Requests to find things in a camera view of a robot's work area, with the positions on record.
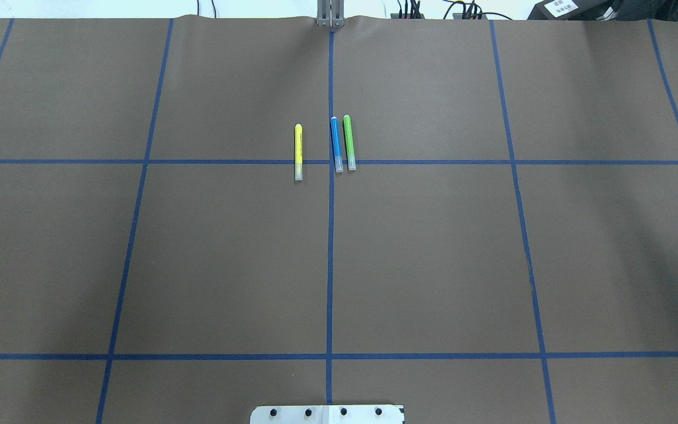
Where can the yellow highlighter pen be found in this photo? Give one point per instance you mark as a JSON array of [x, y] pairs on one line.
[[298, 152]]

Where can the green highlighter pen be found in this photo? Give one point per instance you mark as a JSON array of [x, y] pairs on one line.
[[349, 142]]

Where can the blue highlighter pen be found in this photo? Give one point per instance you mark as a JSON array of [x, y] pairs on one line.
[[336, 144]]

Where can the blue tape line lengthwise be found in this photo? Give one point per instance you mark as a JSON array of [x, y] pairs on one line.
[[330, 225]]

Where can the blue tape line crosswise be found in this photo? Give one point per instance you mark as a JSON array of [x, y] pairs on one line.
[[363, 162]]

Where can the grey aluminium frame post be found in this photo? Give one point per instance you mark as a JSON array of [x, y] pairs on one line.
[[330, 14]]

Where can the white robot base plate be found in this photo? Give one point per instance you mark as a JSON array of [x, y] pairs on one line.
[[382, 413]]

